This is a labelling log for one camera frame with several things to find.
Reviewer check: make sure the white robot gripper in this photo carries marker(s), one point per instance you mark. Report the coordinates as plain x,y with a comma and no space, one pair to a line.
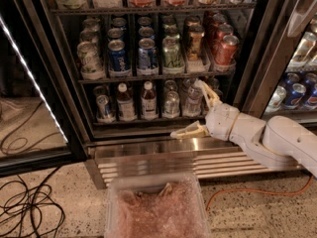
220,121

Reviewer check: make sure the blue pepsi can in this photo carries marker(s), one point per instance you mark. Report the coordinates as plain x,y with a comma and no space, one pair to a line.
147,53
118,56

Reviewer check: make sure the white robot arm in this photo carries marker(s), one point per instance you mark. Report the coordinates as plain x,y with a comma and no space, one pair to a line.
277,144

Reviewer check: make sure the brown can bottom right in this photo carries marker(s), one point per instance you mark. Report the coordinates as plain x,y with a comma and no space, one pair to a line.
205,107

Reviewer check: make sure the steel fridge bottom grille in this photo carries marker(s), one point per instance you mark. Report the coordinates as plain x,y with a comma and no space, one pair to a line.
206,157

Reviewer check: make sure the brown drink bottle middle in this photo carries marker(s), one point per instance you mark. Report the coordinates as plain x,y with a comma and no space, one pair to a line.
149,102

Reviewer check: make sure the brown drink bottle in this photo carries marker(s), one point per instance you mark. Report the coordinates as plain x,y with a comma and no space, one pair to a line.
149,102
125,103

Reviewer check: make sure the red can front right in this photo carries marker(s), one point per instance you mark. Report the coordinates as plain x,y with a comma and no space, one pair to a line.
226,49

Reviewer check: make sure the brown gold can front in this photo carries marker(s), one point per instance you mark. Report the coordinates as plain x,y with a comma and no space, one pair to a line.
195,36

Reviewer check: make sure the right glass fridge door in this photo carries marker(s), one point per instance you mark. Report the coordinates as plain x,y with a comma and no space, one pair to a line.
273,37

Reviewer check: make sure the small blue can bottom shelf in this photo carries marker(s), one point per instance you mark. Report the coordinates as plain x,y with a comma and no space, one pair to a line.
103,105

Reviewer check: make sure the blue pepsi can left front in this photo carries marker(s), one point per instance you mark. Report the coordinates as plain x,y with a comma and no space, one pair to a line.
118,56

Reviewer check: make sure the white green can front left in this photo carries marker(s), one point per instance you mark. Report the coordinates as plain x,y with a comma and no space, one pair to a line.
89,57

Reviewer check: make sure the open glass fridge door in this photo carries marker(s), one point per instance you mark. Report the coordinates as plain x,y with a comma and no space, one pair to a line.
40,126

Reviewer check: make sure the clear water bottle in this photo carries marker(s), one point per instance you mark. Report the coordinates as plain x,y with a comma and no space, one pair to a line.
192,106

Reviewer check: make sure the brown drink bottle left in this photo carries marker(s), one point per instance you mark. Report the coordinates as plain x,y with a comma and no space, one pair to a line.
125,103

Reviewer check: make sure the clear plastic bin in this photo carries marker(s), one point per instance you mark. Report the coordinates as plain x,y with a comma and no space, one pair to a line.
156,206

